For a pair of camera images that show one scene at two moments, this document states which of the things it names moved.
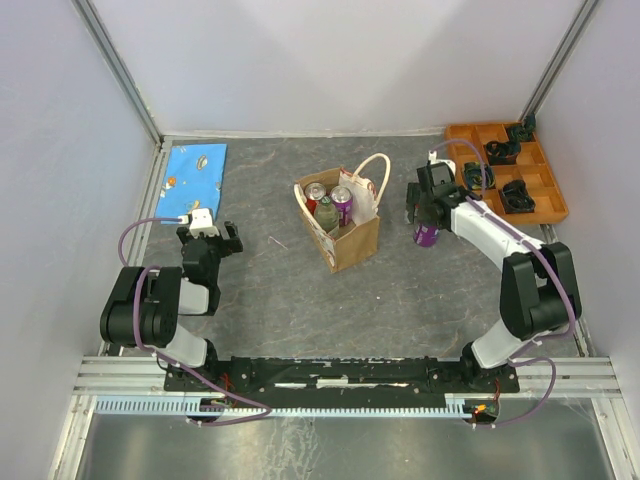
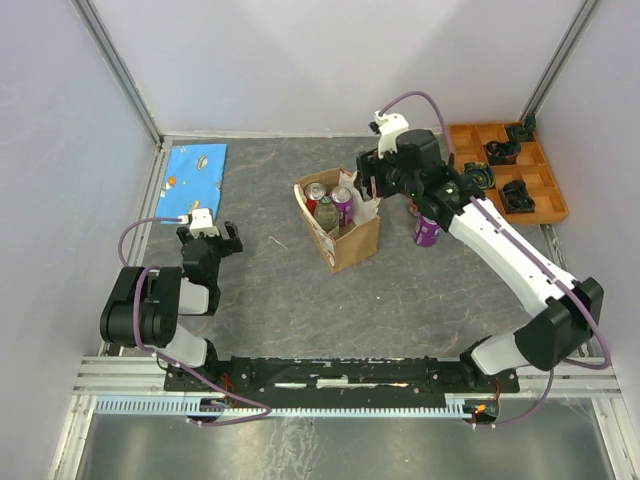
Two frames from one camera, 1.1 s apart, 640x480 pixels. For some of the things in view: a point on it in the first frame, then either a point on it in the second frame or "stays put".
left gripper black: (229, 246) stays put
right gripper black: (414, 196) to (369, 165)
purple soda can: (425, 235) stays put
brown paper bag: (359, 239) stays put
